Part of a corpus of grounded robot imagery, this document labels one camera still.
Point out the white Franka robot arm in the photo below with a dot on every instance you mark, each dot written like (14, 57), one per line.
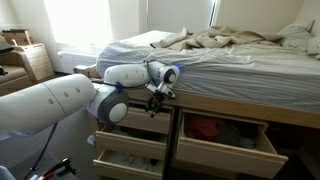
(43, 103)

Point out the dark grey clothing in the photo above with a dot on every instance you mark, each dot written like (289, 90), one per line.
(233, 133)

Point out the white radiator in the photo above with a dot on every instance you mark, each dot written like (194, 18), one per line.
(76, 60)

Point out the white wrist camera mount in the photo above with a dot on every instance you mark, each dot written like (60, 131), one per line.
(163, 89)

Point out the wooden nightstand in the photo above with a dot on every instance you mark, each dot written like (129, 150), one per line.
(36, 61)

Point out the red and black clamp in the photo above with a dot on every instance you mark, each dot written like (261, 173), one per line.
(60, 168)

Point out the brown cushioned chair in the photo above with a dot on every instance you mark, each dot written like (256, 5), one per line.
(13, 78)

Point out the light wooden bed frame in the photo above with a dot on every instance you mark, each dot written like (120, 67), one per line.
(266, 111)

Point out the grey bottle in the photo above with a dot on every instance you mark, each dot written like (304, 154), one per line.
(6, 174)

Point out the bright window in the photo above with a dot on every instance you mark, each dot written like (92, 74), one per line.
(80, 20)

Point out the grey crumpled cloth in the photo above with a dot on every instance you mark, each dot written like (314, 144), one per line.
(133, 161)

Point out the red clothing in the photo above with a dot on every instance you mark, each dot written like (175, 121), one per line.
(205, 128)

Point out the black flat device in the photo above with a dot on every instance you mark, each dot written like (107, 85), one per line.
(6, 48)

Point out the brown box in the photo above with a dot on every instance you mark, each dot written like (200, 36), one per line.
(18, 37)

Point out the large striped pillow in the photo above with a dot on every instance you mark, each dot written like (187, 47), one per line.
(295, 35)

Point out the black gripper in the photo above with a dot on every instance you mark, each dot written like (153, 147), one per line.
(156, 100)

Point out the small striped pillow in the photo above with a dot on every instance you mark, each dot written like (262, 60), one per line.
(315, 46)

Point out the mattress with striped sheet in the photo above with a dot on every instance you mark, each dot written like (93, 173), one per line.
(250, 73)

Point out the light wooden drawer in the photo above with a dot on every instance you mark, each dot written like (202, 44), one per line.
(230, 158)
(200, 171)
(146, 121)
(133, 146)
(126, 172)

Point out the pale crumpled paper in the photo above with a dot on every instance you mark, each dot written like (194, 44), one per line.
(91, 140)

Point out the beige crumpled blanket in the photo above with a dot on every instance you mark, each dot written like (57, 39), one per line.
(216, 38)

